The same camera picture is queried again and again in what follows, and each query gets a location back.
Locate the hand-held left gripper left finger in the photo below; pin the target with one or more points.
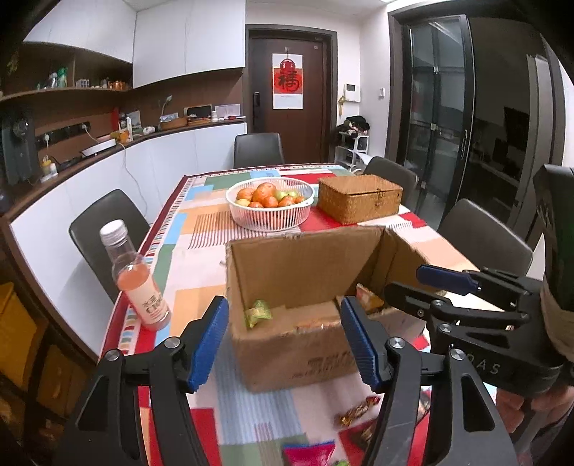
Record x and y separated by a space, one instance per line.
210 340

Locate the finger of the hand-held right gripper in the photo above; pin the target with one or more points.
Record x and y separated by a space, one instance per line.
441 278
412 298

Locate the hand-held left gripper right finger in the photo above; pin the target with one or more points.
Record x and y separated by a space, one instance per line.
358 340

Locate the orange snack packet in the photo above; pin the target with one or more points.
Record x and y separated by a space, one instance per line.
370 300

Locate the green candy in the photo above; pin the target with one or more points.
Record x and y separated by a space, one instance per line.
258 313

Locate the gold red candy wrapper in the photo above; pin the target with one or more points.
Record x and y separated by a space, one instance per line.
356 412

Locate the brown cardboard box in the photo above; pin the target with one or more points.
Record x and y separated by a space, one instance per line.
305 269

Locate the red snack packet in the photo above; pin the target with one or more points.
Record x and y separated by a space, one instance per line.
358 437

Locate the pink snack packet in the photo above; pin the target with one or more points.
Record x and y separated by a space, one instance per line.
309 455

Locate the person's right hand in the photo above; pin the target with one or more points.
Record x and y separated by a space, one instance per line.
511 407

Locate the dark grey dining chair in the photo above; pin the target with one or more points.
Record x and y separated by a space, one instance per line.
258 150
94 233
484 237
390 172

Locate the pink drink bottle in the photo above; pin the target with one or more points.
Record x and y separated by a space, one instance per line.
143 295

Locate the woven wicker lidded box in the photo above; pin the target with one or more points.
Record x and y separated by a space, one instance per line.
358 197

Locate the colourful patchwork tablecloth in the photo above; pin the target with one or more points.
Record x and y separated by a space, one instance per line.
197 224

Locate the white plastic fruit basket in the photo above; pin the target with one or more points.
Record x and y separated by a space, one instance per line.
269 219

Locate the white shoe rack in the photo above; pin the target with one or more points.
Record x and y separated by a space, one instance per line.
352 154

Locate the pile of orange fruit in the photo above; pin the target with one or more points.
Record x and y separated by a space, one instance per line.
264 195

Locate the black framed glass sliding door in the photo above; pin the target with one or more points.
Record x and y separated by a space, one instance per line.
439 112

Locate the dark bag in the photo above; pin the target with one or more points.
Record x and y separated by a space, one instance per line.
354 124

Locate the white lower counter cabinets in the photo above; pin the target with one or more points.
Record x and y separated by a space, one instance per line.
170 157

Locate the dark brown entrance door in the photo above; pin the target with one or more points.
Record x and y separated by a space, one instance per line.
314 130

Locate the yellow storage crate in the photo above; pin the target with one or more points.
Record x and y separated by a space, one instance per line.
15 331

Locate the white intercom panel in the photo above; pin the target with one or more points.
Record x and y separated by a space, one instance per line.
351 92

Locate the small woven basket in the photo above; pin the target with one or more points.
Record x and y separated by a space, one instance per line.
173 123

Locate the white card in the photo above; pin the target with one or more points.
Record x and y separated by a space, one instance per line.
228 110

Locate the white desk lamp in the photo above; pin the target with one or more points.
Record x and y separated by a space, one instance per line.
165 105

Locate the black countertop appliance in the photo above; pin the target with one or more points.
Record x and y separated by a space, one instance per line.
18 148

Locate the red and white wall calendar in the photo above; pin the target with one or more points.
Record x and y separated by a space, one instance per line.
288 80

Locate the black wall power strip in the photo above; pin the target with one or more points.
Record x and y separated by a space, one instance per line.
62 133

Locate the wooden wall shelf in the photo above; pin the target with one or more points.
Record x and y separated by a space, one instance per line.
54 92

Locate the white upper wall cabinets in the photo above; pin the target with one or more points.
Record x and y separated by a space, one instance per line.
179 40

